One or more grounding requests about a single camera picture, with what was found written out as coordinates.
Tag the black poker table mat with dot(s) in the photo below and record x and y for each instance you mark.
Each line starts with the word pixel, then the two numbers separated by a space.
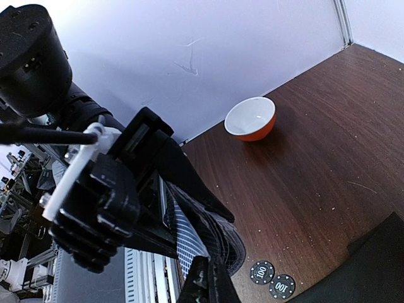
pixel 373 271

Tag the black white chip right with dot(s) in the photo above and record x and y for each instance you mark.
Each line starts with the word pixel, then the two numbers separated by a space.
pixel 282 287

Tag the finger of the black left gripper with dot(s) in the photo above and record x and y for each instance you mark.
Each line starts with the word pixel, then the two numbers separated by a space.
pixel 174 167

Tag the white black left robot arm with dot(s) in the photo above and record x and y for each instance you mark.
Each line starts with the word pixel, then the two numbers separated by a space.
pixel 37 85

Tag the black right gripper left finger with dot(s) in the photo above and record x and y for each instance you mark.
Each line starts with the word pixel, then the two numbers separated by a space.
pixel 195 289

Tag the aluminium frame rail front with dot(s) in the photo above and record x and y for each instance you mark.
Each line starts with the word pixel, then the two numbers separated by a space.
pixel 131 276

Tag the left aluminium frame post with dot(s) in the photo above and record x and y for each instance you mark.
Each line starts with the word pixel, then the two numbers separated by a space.
pixel 343 22

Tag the black white chip left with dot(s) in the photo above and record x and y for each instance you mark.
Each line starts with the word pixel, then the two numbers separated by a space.
pixel 262 272

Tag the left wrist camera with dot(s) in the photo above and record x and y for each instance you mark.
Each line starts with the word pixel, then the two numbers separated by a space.
pixel 95 205

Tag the white red bowl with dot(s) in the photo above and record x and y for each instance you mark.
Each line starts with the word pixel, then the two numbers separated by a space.
pixel 251 119

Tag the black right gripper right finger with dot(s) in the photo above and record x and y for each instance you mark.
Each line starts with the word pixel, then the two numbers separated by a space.
pixel 220 286

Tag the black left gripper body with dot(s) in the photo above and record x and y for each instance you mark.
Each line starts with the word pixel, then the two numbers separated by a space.
pixel 136 148

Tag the black white chip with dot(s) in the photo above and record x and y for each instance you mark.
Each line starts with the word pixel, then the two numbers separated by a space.
pixel 282 287
pixel 262 272

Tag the grey playing card deck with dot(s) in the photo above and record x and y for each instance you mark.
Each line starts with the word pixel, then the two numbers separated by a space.
pixel 199 232

